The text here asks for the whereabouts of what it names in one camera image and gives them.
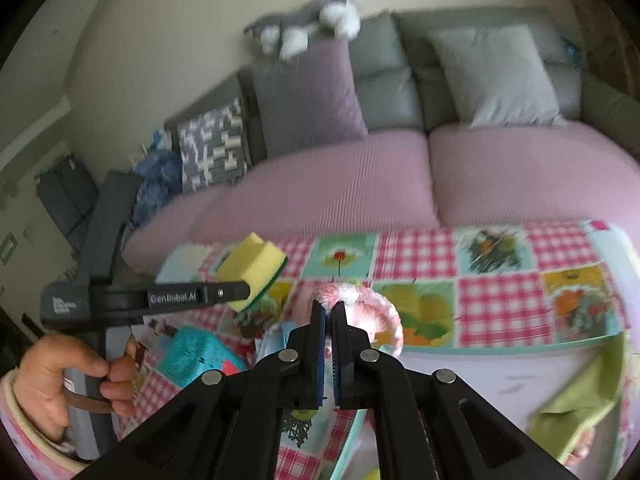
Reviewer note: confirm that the small teal item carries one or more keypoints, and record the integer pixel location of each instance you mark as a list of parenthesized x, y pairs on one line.
[(573, 52)]

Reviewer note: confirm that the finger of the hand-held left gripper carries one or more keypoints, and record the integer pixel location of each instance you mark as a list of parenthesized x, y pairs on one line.
[(210, 294)]

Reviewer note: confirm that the grey white plush toy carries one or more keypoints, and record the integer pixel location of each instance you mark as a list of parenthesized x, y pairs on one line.
[(295, 30)]

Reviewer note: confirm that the pink white fluffy cloth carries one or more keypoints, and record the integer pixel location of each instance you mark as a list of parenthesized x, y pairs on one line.
[(370, 312)]

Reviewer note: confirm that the yellow sponge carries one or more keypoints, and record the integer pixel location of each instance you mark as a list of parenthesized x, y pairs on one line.
[(250, 265)]

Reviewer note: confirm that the person's left hand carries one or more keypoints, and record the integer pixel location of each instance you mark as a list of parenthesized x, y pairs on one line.
[(50, 380)]

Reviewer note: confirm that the purple cushion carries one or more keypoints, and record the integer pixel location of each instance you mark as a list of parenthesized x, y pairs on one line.
[(310, 95)]

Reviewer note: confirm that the pink checkered printed tablecloth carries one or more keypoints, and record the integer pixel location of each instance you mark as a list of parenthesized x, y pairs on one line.
[(495, 280)]

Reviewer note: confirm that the light blue cloth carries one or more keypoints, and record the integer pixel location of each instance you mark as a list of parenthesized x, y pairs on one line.
[(272, 342)]

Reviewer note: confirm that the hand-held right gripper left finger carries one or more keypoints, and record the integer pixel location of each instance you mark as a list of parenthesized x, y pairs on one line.
[(317, 350)]

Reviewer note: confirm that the green cloth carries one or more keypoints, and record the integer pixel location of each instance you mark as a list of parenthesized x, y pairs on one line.
[(580, 400)]

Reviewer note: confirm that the dark cabinet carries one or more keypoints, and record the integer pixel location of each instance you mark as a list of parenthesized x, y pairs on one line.
[(65, 195)]

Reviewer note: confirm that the patterned grey white cushion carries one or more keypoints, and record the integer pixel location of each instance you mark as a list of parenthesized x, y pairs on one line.
[(212, 145)]

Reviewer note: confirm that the white tray with teal rim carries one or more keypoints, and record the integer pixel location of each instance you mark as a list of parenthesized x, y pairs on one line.
[(475, 385)]

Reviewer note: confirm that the grey sofa with pink cover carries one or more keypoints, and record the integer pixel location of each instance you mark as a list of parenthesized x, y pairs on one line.
[(500, 175)]

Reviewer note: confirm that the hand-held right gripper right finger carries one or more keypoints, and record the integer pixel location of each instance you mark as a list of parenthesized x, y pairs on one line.
[(341, 355)]

